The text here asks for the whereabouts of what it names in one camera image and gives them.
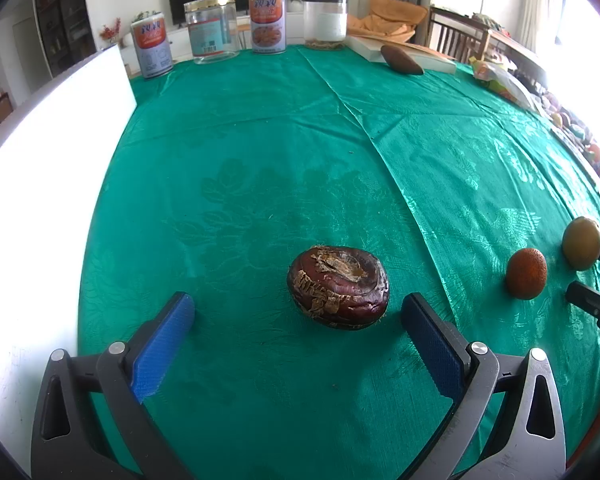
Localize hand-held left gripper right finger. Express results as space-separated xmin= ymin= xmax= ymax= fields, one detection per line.
xmin=401 ymin=292 xmax=567 ymax=480

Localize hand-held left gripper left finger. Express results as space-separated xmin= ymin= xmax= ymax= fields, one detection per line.
xmin=30 ymin=291 xmax=197 ymax=480

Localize olive green citrus fruit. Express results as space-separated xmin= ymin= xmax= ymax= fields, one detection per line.
xmin=561 ymin=215 xmax=600 ymax=271

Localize dark brown shrivelled fruit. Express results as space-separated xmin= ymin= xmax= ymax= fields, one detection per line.
xmin=286 ymin=245 xmax=391 ymax=331

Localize small orange tangerine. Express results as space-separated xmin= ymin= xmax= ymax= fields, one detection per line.
xmin=504 ymin=247 xmax=549 ymax=301

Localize pile of assorted fruit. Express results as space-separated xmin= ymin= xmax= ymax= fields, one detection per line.
xmin=544 ymin=94 xmax=600 ymax=192

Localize white foam board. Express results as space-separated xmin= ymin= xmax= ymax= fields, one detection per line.
xmin=0 ymin=43 xmax=137 ymax=463

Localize green tablecloth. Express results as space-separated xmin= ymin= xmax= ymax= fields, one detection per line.
xmin=77 ymin=43 xmax=600 ymax=480

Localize clear plastic bag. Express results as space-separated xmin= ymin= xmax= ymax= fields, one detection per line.
xmin=472 ymin=57 xmax=541 ymax=111

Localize wooden dining table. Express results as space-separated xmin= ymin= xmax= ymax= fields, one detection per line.
xmin=485 ymin=30 xmax=549 ymax=87

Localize white sheer curtain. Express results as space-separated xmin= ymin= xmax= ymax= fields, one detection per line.
xmin=517 ymin=0 xmax=566 ymax=56

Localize white book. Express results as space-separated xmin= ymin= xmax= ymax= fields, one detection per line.
xmin=346 ymin=34 xmax=457 ymax=75

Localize dark wooden chair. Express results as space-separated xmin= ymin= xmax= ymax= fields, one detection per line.
xmin=426 ymin=5 xmax=486 ymax=64

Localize dark brown sweet potato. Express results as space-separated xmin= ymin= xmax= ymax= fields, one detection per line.
xmin=380 ymin=43 xmax=425 ymax=77

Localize white can red label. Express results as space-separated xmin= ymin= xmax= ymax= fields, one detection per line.
xmin=248 ymin=0 xmax=288 ymax=55
xmin=131 ymin=14 xmax=175 ymax=80

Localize white television cabinet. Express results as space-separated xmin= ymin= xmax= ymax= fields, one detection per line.
xmin=120 ymin=35 xmax=306 ymax=69

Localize clear jar gold lid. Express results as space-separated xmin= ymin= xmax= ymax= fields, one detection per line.
xmin=183 ymin=0 xmax=240 ymax=66

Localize red flowers in vase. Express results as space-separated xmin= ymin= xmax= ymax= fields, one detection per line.
xmin=98 ymin=18 xmax=122 ymax=51

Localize orange lounge chair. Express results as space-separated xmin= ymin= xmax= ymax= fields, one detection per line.
xmin=347 ymin=0 xmax=430 ymax=46

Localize clear jar black lid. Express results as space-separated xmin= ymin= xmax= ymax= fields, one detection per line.
xmin=303 ymin=0 xmax=350 ymax=51

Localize dark display cabinet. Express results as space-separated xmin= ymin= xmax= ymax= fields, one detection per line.
xmin=32 ymin=0 xmax=97 ymax=79

